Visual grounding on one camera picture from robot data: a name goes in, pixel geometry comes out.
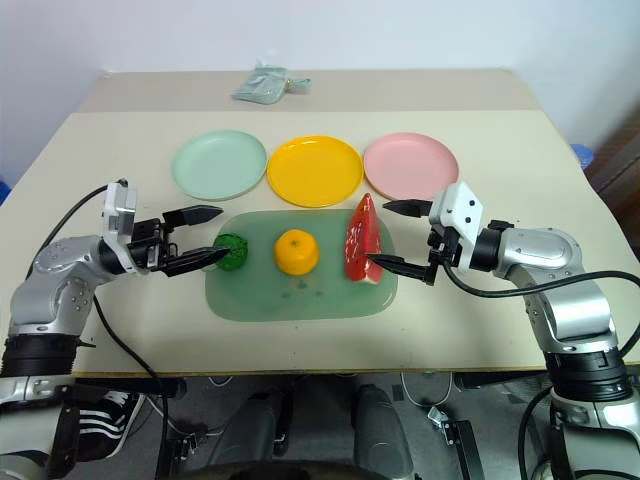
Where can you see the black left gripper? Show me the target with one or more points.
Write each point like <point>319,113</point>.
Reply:
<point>147,245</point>

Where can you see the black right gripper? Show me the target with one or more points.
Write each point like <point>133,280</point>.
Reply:
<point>445,245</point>

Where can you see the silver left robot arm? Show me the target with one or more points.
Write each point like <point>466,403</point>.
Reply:
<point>60,285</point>

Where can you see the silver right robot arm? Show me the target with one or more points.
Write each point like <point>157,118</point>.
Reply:
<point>560,285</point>

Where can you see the pink plate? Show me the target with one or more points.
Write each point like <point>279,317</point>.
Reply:
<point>411,165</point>

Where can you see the light green plate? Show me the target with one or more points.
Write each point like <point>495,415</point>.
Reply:
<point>219,164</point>

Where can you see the orange fruit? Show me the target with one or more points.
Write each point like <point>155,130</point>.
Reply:
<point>297,251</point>

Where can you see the yellow plate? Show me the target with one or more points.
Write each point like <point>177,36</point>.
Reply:
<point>315,170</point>

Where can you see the red watermelon slice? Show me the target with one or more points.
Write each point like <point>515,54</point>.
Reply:
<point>362,240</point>

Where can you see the green broccoli toy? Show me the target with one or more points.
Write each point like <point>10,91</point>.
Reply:
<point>234,254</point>

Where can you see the beige table mat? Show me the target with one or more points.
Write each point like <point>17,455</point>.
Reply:
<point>320,235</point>

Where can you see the translucent green tray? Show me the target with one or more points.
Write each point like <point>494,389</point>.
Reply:
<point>300,295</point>

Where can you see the pale green folded pouch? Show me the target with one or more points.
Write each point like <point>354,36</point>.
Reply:
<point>262,86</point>

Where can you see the blue object at edge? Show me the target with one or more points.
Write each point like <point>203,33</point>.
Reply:
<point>582,156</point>

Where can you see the dark rounded right robot leg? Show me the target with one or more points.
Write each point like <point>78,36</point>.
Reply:
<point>382,430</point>

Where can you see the black white striped sneaker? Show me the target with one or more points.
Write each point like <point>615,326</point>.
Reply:
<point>102,425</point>

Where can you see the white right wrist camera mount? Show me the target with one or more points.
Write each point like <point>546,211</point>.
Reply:
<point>457,210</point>

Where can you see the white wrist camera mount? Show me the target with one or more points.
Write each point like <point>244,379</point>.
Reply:
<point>457,210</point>
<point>119,210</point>

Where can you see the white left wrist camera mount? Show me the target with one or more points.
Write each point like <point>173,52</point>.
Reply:
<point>119,210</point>

